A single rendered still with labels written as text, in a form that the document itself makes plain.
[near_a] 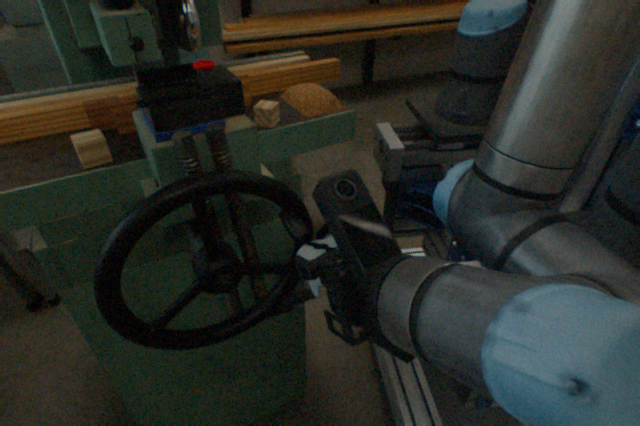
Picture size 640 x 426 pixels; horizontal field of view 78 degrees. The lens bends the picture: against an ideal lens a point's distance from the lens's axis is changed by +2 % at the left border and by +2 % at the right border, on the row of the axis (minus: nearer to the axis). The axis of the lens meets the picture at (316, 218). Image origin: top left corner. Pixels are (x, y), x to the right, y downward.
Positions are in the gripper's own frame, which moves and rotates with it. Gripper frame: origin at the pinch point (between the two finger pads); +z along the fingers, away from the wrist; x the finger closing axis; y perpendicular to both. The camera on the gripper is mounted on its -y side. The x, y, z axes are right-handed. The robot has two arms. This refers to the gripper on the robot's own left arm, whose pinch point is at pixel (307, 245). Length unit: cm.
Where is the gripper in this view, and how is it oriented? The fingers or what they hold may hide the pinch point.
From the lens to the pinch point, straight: 49.7
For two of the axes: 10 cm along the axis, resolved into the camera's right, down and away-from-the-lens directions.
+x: 8.7, -3.2, 3.8
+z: -4.2, -0.6, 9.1
